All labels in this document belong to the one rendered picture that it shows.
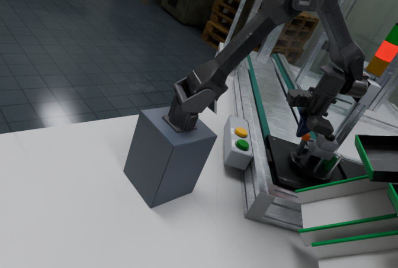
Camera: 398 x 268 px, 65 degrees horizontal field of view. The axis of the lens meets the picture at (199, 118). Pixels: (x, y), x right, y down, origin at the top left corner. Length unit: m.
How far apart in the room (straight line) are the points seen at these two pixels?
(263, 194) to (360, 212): 0.22
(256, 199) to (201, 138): 0.23
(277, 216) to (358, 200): 0.22
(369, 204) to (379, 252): 0.11
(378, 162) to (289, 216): 0.32
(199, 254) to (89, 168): 0.35
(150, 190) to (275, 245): 0.35
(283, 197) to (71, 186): 0.53
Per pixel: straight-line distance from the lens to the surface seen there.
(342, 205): 0.80
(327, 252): 0.72
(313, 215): 0.79
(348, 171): 1.14
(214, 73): 0.67
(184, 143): 0.69
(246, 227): 0.88
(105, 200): 0.80
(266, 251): 0.86
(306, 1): 0.68
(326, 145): 0.96
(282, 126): 1.30
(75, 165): 0.87
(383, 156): 0.72
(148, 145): 0.75
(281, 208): 0.89
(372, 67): 1.12
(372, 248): 0.72
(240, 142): 0.95
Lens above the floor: 1.45
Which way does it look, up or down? 30 degrees down
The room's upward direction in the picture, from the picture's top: 22 degrees clockwise
